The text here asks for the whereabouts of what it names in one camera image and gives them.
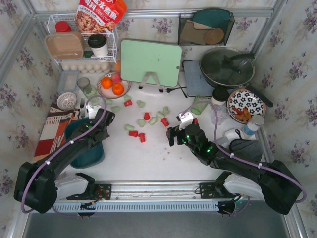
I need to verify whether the teal plastic storage basket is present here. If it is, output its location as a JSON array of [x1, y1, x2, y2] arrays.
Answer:
[[64, 118, 105, 169]]

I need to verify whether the grey fluffy cloth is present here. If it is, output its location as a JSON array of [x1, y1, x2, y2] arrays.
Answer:
[[229, 129, 263, 163]]

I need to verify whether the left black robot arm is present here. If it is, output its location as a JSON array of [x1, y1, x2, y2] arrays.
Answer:
[[13, 109, 115, 214]]

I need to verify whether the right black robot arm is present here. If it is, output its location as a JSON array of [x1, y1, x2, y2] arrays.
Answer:
[[166, 123, 304, 215]]

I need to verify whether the clear storage box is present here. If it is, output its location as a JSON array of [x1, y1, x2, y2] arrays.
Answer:
[[57, 70, 80, 94]]

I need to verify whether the green capsule left low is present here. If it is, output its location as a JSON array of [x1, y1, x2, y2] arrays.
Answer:
[[124, 124, 135, 131]]

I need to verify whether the green capsule upper right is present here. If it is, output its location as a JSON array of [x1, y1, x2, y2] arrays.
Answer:
[[163, 106, 170, 116]]

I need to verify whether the green capsule centre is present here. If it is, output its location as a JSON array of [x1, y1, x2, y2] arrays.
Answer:
[[149, 117, 158, 126]]

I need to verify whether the green glass cup right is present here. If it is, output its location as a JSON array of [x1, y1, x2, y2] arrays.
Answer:
[[190, 95, 210, 115]]

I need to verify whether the silver fork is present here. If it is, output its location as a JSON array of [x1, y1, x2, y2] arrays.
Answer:
[[80, 98, 86, 118]]

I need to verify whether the fruit plate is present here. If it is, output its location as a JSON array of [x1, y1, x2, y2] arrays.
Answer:
[[97, 73, 131, 99]]

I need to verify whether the green round capsule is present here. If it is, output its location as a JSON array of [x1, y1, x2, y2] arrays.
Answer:
[[138, 119, 146, 128]]

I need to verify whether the clear plastic cup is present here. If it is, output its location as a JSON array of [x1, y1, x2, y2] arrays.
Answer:
[[212, 105, 229, 125]]

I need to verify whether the white small strainer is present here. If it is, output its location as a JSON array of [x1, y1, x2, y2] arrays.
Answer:
[[56, 92, 77, 111]]

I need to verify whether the striped red cloth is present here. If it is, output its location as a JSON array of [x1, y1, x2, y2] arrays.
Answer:
[[32, 103, 80, 162]]

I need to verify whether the black power plug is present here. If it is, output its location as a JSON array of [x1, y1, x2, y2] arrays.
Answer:
[[165, 87, 181, 93]]

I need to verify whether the orange fruit right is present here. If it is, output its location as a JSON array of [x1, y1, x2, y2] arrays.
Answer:
[[112, 83, 124, 96]]

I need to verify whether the orange fruit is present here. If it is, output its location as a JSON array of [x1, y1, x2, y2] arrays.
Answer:
[[101, 77, 113, 89], [112, 83, 124, 96]]

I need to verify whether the white scoop cup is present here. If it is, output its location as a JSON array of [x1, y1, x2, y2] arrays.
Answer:
[[217, 129, 241, 145]]

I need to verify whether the orange fruit left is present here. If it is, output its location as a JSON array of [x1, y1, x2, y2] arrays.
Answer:
[[101, 77, 113, 89]]

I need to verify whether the green capsule top middle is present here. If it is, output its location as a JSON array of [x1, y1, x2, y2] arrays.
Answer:
[[137, 100, 146, 108]]

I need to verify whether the grey glass cup left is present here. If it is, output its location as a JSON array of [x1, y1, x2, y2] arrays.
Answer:
[[77, 77, 90, 92]]

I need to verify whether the white jar black lid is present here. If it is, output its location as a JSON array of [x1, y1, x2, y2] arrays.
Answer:
[[211, 87, 229, 105]]

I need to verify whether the pink peach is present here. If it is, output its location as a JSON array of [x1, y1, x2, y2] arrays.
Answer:
[[111, 73, 121, 84]]

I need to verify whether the white egg tray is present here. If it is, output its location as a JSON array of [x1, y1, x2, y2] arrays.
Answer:
[[60, 62, 112, 74]]

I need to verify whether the flower pattern plate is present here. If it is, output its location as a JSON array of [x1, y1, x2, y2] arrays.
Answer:
[[227, 89, 266, 124]]

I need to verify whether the white bottle grey cap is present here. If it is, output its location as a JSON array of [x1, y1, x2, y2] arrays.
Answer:
[[243, 115, 264, 136]]

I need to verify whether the black wok with glass lid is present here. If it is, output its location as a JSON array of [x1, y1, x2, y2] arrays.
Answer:
[[199, 47, 273, 108]]

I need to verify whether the green cutting board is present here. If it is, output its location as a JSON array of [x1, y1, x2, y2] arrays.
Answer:
[[120, 39, 182, 87]]

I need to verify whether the white cup black lid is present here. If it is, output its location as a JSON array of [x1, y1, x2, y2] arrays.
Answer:
[[88, 33, 108, 57]]

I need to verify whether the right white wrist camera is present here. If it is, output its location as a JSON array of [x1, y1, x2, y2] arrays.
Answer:
[[176, 112, 194, 130]]

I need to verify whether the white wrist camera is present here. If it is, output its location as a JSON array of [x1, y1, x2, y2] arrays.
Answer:
[[176, 112, 194, 130], [86, 104, 102, 119]]

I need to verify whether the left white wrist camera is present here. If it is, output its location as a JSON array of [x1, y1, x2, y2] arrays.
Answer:
[[86, 104, 102, 119]]

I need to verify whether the white wire rack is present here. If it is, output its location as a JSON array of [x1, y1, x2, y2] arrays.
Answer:
[[47, 13, 118, 64]]

